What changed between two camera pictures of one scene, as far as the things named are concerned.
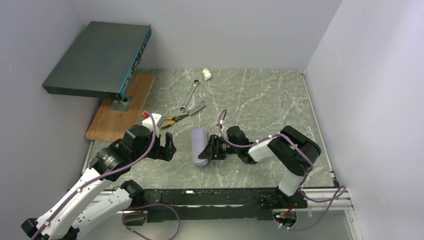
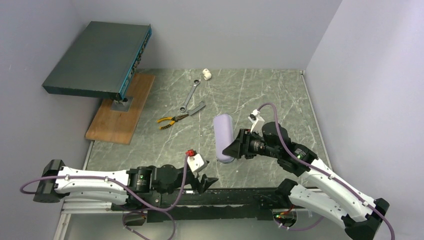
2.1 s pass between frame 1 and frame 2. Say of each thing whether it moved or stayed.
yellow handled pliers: stayed
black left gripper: moved
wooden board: stayed
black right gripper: moved
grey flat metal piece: stayed
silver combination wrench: stayed
